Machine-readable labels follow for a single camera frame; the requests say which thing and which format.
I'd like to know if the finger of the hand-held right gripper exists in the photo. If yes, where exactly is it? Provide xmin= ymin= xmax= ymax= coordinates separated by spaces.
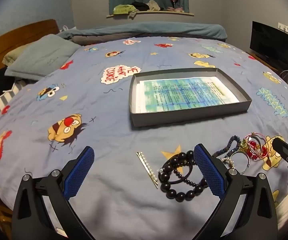
xmin=271 ymin=136 xmax=288 ymax=165

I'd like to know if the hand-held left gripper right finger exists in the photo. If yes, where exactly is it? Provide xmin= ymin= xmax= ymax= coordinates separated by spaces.
xmin=193 ymin=144 xmax=278 ymax=240

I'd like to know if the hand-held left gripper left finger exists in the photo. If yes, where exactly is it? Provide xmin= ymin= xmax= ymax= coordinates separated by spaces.
xmin=11 ymin=145 xmax=95 ymax=240

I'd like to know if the clear thin bangle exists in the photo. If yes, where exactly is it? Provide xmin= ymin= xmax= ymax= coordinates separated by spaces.
xmin=221 ymin=156 xmax=236 ymax=168

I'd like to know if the small dark bead bracelet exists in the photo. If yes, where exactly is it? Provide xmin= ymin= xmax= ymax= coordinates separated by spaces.
xmin=168 ymin=160 xmax=209 ymax=188

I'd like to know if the red and gold bead bracelet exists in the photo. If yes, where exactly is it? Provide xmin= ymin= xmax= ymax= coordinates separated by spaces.
xmin=244 ymin=140 xmax=270 ymax=161

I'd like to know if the pink cord bracelet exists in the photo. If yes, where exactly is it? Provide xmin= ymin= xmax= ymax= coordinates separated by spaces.
xmin=243 ymin=132 xmax=267 ymax=146

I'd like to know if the black hair tie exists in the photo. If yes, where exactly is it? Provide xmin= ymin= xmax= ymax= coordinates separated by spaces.
xmin=169 ymin=165 xmax=202 ymax=183

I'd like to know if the silver wire bangle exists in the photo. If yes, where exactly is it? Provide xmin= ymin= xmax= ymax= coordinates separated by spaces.
xmin=228 ymin=150 xmax=251 ymax=175

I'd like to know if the large black bead bracelet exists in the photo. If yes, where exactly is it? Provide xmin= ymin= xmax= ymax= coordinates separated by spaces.
xmin=159 ymin=150 xmax=209 ymax=202

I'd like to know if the grey cardboard box tray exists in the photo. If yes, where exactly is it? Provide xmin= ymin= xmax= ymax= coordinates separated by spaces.
xmin=129 ymin=67 xmax=252 ymax=127

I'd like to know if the gold pearl hair clip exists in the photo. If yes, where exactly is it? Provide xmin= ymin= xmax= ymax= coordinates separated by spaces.
xmin=136 ymin=151 xmax=159 ymax=189

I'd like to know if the wooden television stand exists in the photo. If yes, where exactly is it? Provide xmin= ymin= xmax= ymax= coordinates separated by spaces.
xmin=246 ymin=51 xmax=286 ymax=73

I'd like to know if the blue-green printed paper sheet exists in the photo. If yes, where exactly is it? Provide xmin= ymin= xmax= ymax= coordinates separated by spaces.
xmin=136 ymin=76 xmax=240 ymax=113

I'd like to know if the black television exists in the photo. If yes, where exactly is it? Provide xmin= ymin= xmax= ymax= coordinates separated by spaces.
xmin=249 ymin=21 xmax=288 ymax=67

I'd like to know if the grey-blue pillow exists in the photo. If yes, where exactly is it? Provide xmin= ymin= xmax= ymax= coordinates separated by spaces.
xmin=4 ymin=34 xmax=81 ymax=81

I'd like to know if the grey blanket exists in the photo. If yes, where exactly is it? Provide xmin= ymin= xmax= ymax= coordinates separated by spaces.
xmin=70 ymin=33 xmax=126 ymax=46

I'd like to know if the olive pillow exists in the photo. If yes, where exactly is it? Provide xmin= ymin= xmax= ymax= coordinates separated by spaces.
xmin=3 ymin=46 xmax=26 ymax=67

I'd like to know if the wooden headboard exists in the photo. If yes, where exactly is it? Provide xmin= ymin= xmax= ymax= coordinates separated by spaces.
xmin=0 ymin=19 xmax=60 ymax=73

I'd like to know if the blue duvet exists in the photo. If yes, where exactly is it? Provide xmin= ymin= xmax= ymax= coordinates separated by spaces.
xmin=58 ymin=22 xmax=228 ymax=46

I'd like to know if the wooden windowsill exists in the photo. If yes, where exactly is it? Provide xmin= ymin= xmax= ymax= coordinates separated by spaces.
xmin=106 ymin=10 xmax=195 ymax=19

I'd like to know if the green cloth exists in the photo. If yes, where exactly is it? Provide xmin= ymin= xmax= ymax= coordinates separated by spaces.
xmin=112 ymin=4 xmax=139 ymax=18

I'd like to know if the beige cloth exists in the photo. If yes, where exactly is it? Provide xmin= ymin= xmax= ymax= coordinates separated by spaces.
xmin=145 ymin=0 xmax=162 ymax=12

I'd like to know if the black cloth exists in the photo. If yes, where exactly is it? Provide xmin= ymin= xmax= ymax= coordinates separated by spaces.
xmin=130 ymin=1 xmax=150 ymax=10

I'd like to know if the dark blue beaded bracelet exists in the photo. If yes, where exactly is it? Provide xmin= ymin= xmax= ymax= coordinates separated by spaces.
xmin=211 ymin=135 xmax=241 ymax=159

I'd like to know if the wall hook rack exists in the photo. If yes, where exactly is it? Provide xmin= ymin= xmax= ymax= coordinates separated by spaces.
xmin=277 ymin=22 xmax=288 ymax=39

